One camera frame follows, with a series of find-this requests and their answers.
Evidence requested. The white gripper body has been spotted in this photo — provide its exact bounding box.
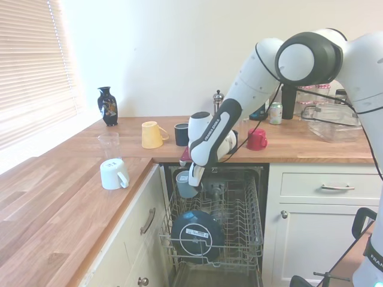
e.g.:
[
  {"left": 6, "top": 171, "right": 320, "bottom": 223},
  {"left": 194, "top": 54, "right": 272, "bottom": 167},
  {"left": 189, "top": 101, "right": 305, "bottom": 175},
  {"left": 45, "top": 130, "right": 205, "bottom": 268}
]
[{"left": 188, "top": 163, "right": 206, "bottom": 188}]

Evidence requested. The grey-blue mug with label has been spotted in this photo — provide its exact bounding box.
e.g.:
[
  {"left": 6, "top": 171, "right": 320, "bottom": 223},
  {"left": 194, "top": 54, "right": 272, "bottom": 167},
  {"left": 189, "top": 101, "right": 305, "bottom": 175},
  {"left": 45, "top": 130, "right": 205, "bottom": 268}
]
[{"left": 175, "top": 169, "right": 204, "bottom": 199}]

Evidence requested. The dark ribbed mug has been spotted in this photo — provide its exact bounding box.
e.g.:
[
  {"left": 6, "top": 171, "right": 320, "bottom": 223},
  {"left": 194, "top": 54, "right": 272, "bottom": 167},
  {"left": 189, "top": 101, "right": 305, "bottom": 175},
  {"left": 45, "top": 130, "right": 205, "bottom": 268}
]
[{"left": 174, "top": 123, "right": 190, "bottom": 147}]

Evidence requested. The yellow mug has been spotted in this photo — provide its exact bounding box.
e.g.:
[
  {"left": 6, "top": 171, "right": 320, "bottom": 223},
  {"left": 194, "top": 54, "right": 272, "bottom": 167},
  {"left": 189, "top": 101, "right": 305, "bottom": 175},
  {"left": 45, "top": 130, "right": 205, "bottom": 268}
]
[{"left": 141, "top": 121, "right": 170, "bottom": 149}]

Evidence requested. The red mug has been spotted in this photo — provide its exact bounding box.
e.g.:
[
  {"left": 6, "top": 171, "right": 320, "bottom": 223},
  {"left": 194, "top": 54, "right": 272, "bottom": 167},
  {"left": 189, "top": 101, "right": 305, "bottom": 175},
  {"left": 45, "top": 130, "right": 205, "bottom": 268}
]
[{"left": 246, "top": 128, "right": 269, "bottom": 151}]

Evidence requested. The large white mug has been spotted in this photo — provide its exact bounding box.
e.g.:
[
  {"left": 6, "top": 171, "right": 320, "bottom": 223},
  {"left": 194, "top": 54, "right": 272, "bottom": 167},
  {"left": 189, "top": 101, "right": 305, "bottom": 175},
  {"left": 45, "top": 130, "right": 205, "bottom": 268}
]
[{"left": 99, "top": 158, "right": 130, "bottom": 190}]

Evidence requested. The steel dishwasher door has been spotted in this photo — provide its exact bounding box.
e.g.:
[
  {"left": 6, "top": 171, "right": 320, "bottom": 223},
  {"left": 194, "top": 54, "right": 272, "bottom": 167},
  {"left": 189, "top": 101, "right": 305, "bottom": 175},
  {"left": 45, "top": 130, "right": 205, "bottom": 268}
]
[{"left": 170, "top": 262, "right": 263, "bottom": 287}]

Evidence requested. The dark blue plate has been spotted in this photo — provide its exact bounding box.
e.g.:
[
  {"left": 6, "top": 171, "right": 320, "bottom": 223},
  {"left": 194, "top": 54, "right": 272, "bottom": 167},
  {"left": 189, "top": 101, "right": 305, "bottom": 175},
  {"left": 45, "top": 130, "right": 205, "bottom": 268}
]
[{"left": 170, "top": 209, "right": 225, "bottom": 265}]

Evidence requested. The white cabinet with drawers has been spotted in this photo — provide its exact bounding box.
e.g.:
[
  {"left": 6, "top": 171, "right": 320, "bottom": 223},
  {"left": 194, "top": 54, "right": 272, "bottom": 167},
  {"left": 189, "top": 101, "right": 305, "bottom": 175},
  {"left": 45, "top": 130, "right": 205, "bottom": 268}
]
[{"left": 79, "top": 163, "right": 177, "bottom": 287}]

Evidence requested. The tall clear glass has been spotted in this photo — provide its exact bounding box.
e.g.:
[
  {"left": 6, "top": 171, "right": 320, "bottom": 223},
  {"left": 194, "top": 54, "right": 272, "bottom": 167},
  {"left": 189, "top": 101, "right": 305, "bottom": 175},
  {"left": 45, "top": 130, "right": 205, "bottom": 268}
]
[{"left": 98, "top": 132, "right": 123, "bottom": 162}]

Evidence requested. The green white drink can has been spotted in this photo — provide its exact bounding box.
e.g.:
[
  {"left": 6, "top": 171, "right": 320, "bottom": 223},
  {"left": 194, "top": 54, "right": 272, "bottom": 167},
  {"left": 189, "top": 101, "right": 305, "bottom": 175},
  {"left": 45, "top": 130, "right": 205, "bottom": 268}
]
[{"left": 269, "top": 102, "right": 284, "bottom": 125}]

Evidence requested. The dark blue painted vase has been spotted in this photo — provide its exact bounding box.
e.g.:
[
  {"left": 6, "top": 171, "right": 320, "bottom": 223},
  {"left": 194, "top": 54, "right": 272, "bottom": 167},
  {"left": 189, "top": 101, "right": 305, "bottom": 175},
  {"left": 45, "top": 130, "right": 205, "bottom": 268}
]
[{"left": 97, "top": 86, "right": 119, "bottom": 127}]

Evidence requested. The black shaker bottle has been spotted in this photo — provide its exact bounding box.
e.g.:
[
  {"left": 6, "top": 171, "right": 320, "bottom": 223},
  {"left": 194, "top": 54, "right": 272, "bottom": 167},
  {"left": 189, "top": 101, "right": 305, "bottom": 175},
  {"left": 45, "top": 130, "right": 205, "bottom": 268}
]
[{"left": 281, "top": 83, "right": 297, "bottom": 120}]

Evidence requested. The white cabinet with knob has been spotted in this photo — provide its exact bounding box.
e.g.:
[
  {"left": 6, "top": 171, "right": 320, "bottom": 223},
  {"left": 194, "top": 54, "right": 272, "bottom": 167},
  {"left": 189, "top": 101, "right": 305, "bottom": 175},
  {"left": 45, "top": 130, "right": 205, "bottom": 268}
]
[{"left": 263, "top": 163, "right": 383, "bottom": 286}]

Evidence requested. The glass jar red lid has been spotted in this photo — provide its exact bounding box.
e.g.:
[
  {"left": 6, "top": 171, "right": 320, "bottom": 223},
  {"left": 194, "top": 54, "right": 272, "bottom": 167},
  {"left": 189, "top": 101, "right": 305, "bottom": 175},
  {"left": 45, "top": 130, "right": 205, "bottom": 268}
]
[
  {"left": 314, "top": 84, "right": 332, "bottom": 104},
  {"left": 296, "top": 86, "right": 315, "bottom": 106}
]

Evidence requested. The clear plastic lidded container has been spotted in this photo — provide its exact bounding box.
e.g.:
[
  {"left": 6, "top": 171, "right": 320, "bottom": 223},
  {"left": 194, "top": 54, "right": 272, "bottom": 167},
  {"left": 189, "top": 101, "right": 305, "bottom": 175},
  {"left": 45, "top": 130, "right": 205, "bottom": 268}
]
[{"left": 300, "top": 103, "right": 364, "bottom": 144}]

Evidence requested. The black screw clamp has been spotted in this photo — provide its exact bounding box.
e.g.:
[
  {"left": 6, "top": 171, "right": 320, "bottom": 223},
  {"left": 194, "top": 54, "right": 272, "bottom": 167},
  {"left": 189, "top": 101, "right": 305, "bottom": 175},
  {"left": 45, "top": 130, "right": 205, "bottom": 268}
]
[
  {"left": 290, "top": 270, "right": 351, "bottom": 287},
  {"left": 351, "top": 207, "right": 378, "bottom": 240}
]

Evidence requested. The glass jar dark lid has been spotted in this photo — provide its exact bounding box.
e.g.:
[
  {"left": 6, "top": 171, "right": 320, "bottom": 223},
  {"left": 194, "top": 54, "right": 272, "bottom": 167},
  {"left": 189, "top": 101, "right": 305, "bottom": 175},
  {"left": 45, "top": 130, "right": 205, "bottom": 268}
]
[{"left": 334, "top": 88, "right": 347, "bottom": 105}]

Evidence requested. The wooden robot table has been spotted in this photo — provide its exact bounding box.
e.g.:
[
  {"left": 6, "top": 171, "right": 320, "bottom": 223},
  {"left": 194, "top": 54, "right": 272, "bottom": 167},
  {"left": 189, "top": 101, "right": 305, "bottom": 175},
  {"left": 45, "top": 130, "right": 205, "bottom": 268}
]
[{"left": 327, "top": 221, "right": 376, "bottom": 287}]

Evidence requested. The beige window blind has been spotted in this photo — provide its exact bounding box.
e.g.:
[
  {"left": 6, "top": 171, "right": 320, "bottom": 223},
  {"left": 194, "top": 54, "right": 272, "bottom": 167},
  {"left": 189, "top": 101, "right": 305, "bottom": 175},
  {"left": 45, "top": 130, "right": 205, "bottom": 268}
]
[{"left": 0, "top": 0, "right": 80, "bottom": 153}]

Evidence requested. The grey wire dishwasher rack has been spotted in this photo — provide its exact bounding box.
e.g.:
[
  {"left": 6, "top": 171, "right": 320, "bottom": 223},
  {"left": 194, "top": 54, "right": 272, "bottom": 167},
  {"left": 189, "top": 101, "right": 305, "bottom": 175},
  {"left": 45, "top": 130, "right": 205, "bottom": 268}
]
[{"left": 159, "top": 169, "right": 264, "bottom": 270}]

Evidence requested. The metal drawer handle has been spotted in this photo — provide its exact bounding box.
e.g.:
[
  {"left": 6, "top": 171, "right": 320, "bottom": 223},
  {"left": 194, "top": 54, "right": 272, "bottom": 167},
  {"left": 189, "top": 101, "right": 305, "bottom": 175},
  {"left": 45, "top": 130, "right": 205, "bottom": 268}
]
[
  {"left": 321, "top": 183, "right": 355, "bottom": 191},
  {"left": 139, "top": 207, "right": 156, "bottom": 236}
]

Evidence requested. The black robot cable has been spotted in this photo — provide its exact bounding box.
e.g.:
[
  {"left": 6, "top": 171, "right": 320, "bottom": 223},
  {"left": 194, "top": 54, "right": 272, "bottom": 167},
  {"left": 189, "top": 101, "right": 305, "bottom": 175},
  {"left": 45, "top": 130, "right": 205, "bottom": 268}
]
[{"left": 254, "top": 41, "right": 383, "bottom": 182}]

